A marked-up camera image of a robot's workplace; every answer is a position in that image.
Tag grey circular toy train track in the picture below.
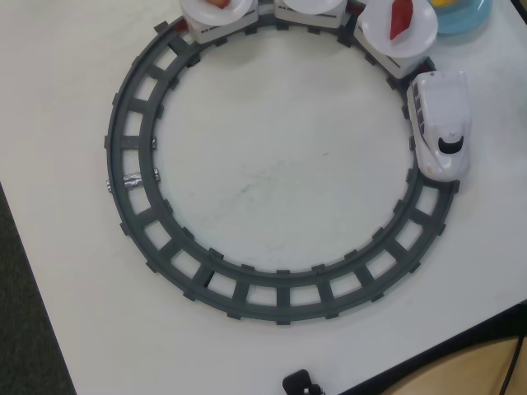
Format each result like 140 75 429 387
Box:
102 0 461 328

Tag silver foil tape strip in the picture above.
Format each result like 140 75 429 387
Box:
105 166 161 194

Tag light wooden furniture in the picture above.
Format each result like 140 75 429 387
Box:
386 335 527 395

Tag light blue dish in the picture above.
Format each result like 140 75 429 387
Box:
430 0 493 35

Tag thin dark cable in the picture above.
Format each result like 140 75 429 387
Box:
500 335 527 395

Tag black clamp block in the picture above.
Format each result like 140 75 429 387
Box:
282 369 326 395

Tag white Shinkansen toy locomotive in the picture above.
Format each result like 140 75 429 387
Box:
406 69 472 181

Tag red tuna sushi toy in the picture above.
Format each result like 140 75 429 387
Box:
389 0 415 41

